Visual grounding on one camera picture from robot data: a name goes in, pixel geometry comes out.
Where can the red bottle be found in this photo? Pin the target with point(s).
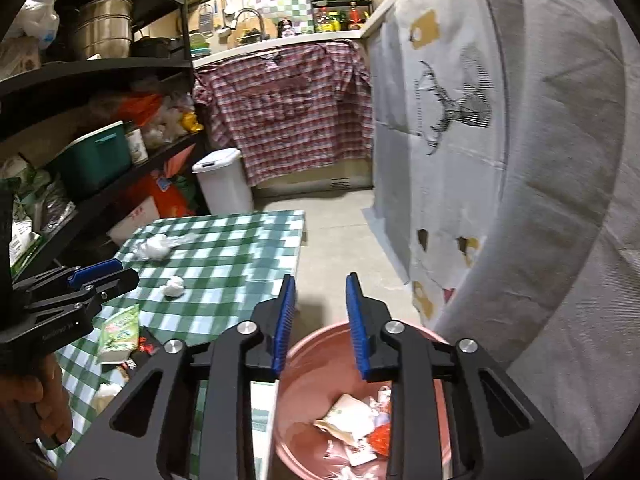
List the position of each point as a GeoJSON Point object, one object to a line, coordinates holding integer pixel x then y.
{"type": "Point", "coordinates": [354, 16]}

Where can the metal faucet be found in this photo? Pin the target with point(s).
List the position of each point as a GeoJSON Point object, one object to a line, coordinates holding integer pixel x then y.
{"type": "Point", "coordinates": [248, 10]}

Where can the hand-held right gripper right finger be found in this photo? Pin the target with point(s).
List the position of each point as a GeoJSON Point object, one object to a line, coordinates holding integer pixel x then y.
{"type": "Point", "coordinates": [357, 330]}

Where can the white plastic wad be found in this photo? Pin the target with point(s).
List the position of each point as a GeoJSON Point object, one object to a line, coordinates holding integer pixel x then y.
{"type": "Point", "coordinates": [155, 247]}

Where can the black pan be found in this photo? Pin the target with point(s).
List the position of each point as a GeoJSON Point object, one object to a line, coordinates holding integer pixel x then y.
{"type": "Point", "coordinates": [155, 47]}

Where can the steel pot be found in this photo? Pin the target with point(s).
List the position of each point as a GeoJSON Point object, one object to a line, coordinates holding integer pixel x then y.
{"type": "Point", "coordinates": [102, 30]}

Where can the green checkered tablecloth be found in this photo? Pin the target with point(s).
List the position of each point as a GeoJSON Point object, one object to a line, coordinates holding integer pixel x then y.
{"type": "Point", "coordinates": [225, 245]}

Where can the green and white packet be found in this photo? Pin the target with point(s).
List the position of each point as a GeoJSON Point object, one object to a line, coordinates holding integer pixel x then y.
{"type": "Point", "coordinates": [22, 240]}

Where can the yellow toy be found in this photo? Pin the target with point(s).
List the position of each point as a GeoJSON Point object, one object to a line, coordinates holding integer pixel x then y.
{"type": "Point", "coordinates": [191, 122]}

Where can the white kitchen counter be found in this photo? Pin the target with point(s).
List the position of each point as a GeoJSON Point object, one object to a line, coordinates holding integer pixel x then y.
{"type": "Point", "coordinates": [300, 40]}

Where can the white cardboard storage box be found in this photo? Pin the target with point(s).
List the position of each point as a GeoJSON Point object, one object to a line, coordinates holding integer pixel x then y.
{"type": "Point", "coordinates": [135, 220]}

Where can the person's left hand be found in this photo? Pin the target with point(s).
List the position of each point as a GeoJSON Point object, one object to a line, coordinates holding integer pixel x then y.
{"type": "Point", "coordinates": [45, 400]}

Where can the red bag on shelf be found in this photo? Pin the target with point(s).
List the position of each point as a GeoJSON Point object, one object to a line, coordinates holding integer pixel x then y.
{"type": "Point", "coordinates": [140, 105]}

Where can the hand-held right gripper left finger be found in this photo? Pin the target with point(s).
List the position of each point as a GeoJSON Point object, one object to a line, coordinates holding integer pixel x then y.
{"type": "Point", "coordinates": [282, 330]}

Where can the grey deer print cover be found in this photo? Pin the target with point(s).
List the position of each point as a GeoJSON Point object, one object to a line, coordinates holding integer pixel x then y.
{"type": "Point", "coordinates": [550, 160]}

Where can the red cardboard box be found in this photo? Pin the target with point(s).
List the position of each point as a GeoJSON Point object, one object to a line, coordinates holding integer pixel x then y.
{"type": "Point", "coordinates": [167, 197]}

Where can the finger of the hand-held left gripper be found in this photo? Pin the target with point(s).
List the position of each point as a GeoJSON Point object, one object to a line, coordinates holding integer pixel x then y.
{"type": "Point", "coordinates": [117, 282]}
{"type": "Point", "coordinates": [95, 270]}

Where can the red black wrapper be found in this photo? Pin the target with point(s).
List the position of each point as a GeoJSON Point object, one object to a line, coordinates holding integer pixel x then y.
{"type": "Point", "coordinates": [146, 346]}

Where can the white labelled jar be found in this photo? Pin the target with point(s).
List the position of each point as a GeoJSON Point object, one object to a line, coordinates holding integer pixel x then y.
{"type": "Point", "coordinates": [136, 145]}

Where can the yellow bottle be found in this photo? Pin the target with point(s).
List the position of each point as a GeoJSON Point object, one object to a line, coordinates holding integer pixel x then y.
{"type": "Point", "coordinates": [325, 20]}

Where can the white plastic bag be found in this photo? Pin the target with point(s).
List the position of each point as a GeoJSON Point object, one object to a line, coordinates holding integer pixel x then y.
{"type": "Point", "coordinates": [40, 20]}

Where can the black metal shelf rack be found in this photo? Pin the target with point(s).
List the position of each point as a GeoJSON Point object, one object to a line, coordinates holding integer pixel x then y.
{"type": "Point", "coordinates": [125, 66]}

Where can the red plastic bag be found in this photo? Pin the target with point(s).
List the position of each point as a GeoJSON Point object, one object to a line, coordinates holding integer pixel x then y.
{"type": "Point", "coordinates": [380, 437]}

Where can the pink plastic bucket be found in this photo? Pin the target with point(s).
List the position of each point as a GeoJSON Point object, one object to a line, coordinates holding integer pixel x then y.
{"type": "Point", "coordinates": [320, 360]}

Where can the hanging metal grater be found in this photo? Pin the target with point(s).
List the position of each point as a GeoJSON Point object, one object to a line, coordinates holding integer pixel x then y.
{"type": "Point", "coordinates": [206, 20]}

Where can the green snack packet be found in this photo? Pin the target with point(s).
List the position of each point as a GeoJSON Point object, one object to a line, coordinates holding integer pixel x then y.
{"type": "Point", "coordinates": [120, 330]}

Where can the green storage box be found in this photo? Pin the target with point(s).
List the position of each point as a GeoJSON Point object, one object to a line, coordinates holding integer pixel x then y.
{"type": "Point", "coordinates": [92, 160]}

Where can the white lidded bin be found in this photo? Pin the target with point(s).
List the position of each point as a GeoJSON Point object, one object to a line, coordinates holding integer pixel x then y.
{"type": "Point", "coordinates": [222, 187]}

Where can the red plaid shirt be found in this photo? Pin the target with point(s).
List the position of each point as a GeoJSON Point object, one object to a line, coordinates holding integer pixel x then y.
{"type": "Point", "coordinates": [285, 110]}

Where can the white tissue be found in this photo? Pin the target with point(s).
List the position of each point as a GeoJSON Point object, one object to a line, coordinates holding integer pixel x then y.
{"type": "Point", "coordinates": [173, 287]}
{"type": "Point", "coordinates": [105, 395]}

